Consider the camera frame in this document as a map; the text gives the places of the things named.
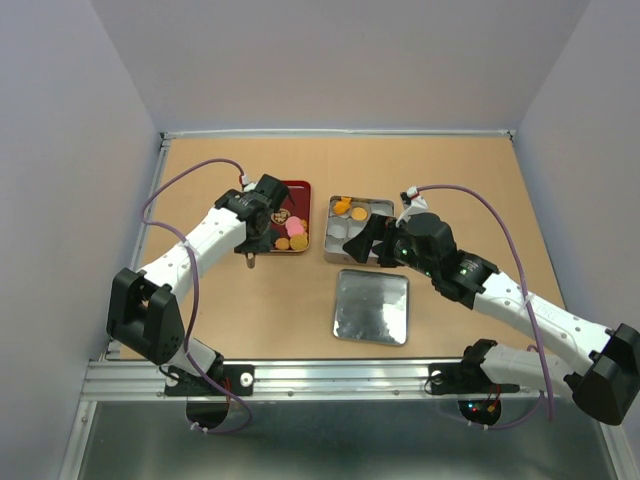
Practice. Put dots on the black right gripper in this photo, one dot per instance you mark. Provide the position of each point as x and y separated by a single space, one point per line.
361 244

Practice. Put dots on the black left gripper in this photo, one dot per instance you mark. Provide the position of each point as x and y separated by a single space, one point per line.
259 245

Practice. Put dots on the round tan biscuit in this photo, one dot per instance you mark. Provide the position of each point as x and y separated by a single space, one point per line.
359 214
299 242

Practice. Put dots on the orange cat-shaped cookie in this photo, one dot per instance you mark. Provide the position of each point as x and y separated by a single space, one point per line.
342 206

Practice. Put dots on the silver metal tongs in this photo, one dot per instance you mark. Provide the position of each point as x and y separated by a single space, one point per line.
250 260

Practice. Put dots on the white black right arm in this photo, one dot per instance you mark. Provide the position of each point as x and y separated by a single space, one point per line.
595 366

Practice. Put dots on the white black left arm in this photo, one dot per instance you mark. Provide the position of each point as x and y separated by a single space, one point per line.
144 309

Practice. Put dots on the square cookie tin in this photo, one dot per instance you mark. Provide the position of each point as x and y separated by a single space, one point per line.
340 229

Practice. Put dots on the pink round cookie upper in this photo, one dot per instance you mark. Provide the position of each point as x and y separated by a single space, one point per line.
294 221

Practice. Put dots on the pink round cookie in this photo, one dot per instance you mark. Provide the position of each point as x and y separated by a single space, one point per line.
294 221
294 229

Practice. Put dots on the pink round cookie lower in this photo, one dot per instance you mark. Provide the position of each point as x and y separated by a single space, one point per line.
294 229

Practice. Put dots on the tan flower cookie lower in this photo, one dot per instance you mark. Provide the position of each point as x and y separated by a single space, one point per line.
282 244

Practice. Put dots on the silver tin lid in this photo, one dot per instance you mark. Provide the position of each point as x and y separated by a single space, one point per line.
371 307

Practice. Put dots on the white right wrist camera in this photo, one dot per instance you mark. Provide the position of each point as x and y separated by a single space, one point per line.
413 204

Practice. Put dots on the aluminium front rail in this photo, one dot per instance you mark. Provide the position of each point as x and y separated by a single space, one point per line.
264 381

